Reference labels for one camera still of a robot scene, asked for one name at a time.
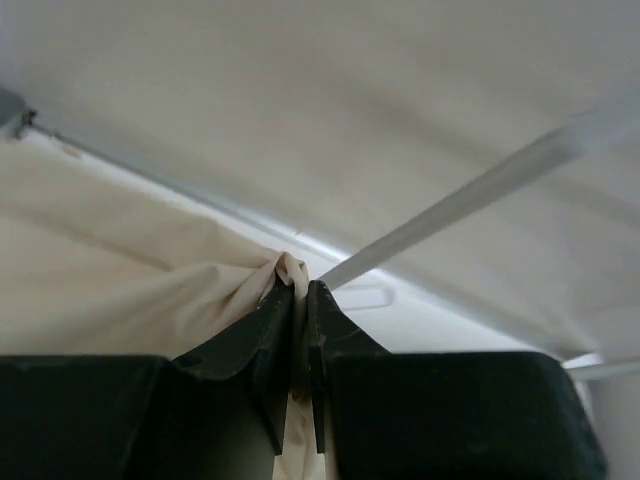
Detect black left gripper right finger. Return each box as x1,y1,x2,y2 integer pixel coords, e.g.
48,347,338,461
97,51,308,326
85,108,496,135
307,281,608,479

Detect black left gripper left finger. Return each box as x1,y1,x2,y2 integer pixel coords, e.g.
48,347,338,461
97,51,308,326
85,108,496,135
1,285,293,479

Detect beige cargo trousers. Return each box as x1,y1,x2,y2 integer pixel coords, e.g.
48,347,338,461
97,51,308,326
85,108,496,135
1,143,326,479

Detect white clothes rack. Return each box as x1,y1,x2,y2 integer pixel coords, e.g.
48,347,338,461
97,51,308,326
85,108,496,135
318,124,605,290

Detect aluminium left table rail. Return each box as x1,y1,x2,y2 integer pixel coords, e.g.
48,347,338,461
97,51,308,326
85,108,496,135
0,84,640,381

